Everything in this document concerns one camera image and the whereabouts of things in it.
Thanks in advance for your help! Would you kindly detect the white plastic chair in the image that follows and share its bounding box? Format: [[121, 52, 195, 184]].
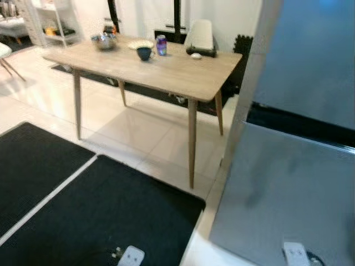
[[185, 19, 216, 50]]

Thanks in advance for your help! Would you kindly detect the black rack frame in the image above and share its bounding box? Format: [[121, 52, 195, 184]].
[[105, 0, 123, 35]]

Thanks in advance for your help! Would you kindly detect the purple soda can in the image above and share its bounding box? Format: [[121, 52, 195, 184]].
[[155, 35, 168, 57]]

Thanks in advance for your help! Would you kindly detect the white shelf rack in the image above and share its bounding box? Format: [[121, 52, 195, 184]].
[[25, 0, 78, 49]]

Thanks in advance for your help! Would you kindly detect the wooden table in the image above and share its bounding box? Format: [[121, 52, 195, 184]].
[[42, 36, 244, 190]]

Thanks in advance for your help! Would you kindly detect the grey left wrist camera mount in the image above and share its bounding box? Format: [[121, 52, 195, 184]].
[[116, 245, 146, 266]]

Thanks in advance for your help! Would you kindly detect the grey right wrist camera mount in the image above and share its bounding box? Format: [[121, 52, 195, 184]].
[[282, 241, 311, 266]]

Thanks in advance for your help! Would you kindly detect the large black foam mat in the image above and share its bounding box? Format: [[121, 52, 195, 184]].
[[232, 34, 255, 96]]

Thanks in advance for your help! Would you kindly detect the patterned round plate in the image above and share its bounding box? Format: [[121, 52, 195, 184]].
[[128, 40, 155, 50]]

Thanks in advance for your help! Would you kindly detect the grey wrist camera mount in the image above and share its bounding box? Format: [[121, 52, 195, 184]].
[[116, 245, 146, 266], [282, 241, 311, 266]]

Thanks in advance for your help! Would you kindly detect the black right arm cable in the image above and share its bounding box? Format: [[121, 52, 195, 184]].
[[308, 252, 323, 266]]

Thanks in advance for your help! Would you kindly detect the black stand pole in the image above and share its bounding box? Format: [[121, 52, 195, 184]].
[[164, 0, 192, 45]]

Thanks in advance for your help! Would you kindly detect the dark blue mug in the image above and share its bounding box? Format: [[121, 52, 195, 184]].
[[136, 47, 155, 62]]

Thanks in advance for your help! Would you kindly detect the orange black device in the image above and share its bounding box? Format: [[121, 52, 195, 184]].
[[103, 21, 118, 35]]

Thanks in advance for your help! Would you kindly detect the steel mixing bowl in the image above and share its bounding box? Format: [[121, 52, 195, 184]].
[[90, 32, 118, 52]]

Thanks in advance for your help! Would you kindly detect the small black foam board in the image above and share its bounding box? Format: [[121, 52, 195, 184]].
[[154, 29, 186, 45]]

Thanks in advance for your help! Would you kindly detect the white stool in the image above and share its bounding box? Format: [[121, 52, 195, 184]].
[[0, 43, 27, 83]]

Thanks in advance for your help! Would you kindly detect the black handheld controller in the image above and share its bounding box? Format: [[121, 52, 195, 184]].
[[185, 47, 217, 58]]

